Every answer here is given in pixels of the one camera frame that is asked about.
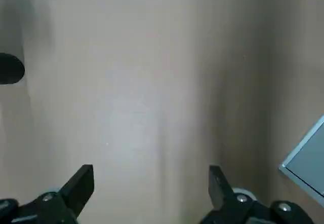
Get black rounded object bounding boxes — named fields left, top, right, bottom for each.
left=0, top=53, right=25, bottom=85

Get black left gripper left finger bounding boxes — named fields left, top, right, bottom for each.
left=0, top=164, right=95, bottom=224

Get grey metal cabinet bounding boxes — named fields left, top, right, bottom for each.
left=278, top=115, right=324, bottom=202

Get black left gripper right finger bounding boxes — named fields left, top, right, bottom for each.
left=202, top=165, right=314, bottom=224

